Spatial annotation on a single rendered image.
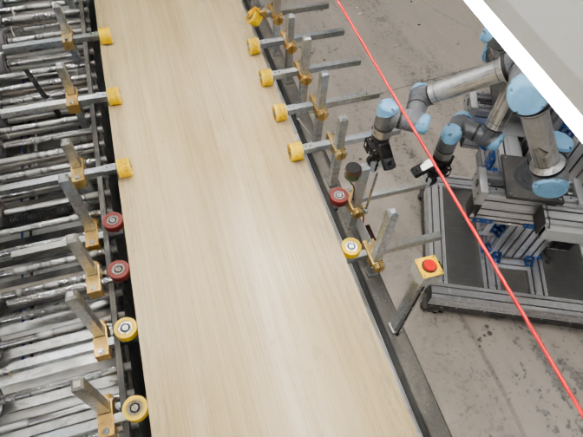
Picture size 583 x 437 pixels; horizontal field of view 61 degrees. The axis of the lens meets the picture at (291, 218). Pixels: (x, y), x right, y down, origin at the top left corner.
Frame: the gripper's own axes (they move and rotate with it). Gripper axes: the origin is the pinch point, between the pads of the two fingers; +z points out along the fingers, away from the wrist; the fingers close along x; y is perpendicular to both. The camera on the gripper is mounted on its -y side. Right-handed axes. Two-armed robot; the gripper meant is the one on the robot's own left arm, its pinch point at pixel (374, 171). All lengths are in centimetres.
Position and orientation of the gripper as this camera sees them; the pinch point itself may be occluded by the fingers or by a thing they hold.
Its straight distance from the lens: 207.3
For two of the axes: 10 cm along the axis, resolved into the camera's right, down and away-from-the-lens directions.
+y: -2.9, -8.0, 5.3
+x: -9.6, 2.2, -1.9
